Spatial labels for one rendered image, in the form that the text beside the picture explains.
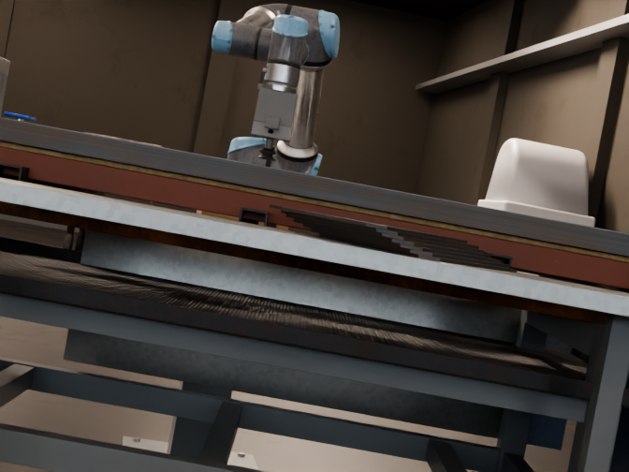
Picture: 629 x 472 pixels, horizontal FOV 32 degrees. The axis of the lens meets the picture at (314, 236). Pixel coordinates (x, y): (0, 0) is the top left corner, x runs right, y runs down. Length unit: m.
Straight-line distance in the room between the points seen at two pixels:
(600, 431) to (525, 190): 6.14
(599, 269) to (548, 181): 5.99
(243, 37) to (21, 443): 1.02
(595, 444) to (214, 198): 0.79
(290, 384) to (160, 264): 0.45
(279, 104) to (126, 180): 0.50
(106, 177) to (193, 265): 0.81
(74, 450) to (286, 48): 0.96
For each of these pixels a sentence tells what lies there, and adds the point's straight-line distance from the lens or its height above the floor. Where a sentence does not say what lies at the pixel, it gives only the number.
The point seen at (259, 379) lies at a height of 0.34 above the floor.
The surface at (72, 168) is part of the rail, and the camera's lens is 2.04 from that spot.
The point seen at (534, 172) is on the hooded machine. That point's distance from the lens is 8.04.
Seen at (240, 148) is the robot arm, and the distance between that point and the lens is 3.08.
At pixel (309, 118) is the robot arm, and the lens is 2.99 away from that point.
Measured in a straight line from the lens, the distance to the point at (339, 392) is 2.82.
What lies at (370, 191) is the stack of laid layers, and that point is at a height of 0.85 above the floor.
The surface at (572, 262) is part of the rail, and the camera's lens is 2.06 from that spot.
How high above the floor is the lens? 0.80
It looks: 1 degrees down
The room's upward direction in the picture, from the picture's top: 10 degrees clockwise
